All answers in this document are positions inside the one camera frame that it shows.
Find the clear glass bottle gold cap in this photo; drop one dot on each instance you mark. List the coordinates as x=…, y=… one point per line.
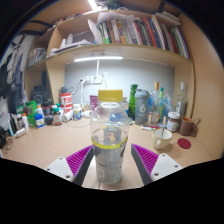
x=154, y=103

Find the under-shelf light bar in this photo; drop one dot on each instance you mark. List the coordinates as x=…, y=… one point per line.
x=98, y=59

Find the brown mug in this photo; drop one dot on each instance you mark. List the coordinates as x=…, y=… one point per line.
x=186, y=126

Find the flat round red coaster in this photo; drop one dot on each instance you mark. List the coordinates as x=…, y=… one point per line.
x=184, y=143

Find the ceiling light bar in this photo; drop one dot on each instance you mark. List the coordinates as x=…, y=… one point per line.
x=92, y=4

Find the cream ceramic cup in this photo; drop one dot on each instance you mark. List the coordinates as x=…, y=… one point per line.
x=160, y=141

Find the green container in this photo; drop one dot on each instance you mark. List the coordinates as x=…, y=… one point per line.
x=31, y=111

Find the tall green bottle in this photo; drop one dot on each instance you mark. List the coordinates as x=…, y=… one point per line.
x=132, y=100

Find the tall clear glass bottle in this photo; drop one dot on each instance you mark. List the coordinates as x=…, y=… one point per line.
x=181, y=103

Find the red and white canister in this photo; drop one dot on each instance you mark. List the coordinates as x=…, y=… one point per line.
x=66, y=102

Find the hanging clothes group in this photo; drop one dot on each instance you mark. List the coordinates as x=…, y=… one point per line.
x=13, y=80

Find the magenta pouch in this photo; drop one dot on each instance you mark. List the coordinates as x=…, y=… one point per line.
x=93, y=102

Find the white power strip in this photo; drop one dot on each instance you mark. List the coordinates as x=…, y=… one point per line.
x=95, y=79

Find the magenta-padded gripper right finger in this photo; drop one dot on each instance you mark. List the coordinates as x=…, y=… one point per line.
x=146, y=159

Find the brown jar with white lid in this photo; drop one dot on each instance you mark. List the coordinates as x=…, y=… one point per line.
x=173, y=122

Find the green glass bottle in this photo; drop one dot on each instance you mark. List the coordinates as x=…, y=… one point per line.
x=162, y=103

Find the black backpack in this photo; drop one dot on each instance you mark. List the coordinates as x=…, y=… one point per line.
x=40, y=93

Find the white bottle with blue label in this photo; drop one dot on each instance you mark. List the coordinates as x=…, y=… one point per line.
x=39, y=120

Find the clear bottle with yellow cap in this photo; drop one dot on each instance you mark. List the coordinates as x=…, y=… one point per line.
x=109, y=156

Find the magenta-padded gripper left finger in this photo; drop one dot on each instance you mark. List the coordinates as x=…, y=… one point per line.
x=78, y=160

